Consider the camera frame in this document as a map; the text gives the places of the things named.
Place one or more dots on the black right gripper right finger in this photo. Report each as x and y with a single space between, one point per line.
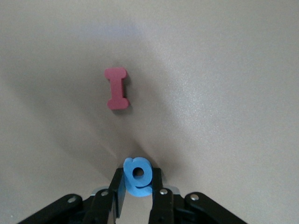
157 182

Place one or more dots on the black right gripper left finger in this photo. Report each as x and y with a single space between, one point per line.
118 186

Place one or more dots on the blue round-holed foam letter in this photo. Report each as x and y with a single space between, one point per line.
144 182

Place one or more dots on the red foam letter I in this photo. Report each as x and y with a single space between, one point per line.
116 88

